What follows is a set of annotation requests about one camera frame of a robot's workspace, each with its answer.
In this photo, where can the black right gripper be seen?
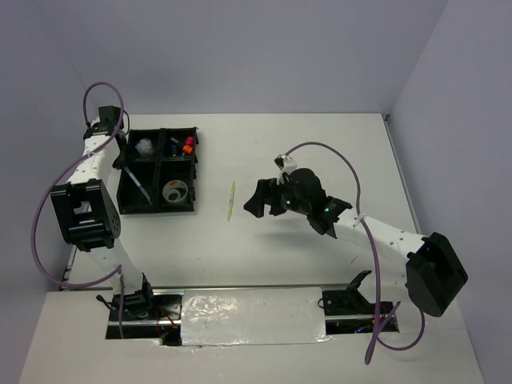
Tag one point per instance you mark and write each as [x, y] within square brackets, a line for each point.
[267, 189]

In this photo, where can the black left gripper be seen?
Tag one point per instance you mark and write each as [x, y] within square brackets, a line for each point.
[119, 163]

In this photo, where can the yellow thin pen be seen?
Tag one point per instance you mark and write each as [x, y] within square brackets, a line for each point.
[231, 201]

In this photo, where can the clear jar of paper clips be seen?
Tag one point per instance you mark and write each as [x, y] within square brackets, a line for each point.
[145, 148]

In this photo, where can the blue thin pen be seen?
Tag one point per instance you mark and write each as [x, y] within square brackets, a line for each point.
[138, 185]

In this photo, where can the orange cap black highlighter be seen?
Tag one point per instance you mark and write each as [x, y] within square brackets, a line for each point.
[187, 149]

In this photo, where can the large brown tape roll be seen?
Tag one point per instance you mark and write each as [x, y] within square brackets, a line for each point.
[175, 185]

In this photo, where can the small clear tape roll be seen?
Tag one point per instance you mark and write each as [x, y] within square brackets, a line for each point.
[174, 196]

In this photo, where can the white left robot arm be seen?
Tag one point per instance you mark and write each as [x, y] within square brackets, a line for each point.
[88, 217]

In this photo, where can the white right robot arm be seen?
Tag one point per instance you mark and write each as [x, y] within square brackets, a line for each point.
[434, 272]

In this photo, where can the black four-compartment organizer tray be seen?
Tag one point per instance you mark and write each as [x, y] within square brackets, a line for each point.
[154, 172]

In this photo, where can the silver foil covered panel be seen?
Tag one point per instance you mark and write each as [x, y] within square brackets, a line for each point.
[266, 316]

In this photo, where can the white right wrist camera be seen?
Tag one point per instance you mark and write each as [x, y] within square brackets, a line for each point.
[286, 166]

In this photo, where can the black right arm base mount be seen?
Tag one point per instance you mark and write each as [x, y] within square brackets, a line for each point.
[348, 300]

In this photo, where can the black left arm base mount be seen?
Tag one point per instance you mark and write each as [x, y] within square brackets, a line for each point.
[145, 305]

